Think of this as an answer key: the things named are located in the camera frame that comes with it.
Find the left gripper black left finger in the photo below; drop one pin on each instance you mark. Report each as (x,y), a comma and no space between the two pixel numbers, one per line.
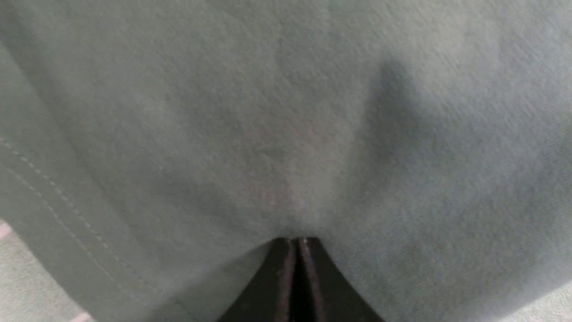
(267,296)

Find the green long sleeve shirt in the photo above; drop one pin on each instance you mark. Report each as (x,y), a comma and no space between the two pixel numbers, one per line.
(151,148)

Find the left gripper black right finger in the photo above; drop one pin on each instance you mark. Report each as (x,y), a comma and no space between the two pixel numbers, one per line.
(324,295)

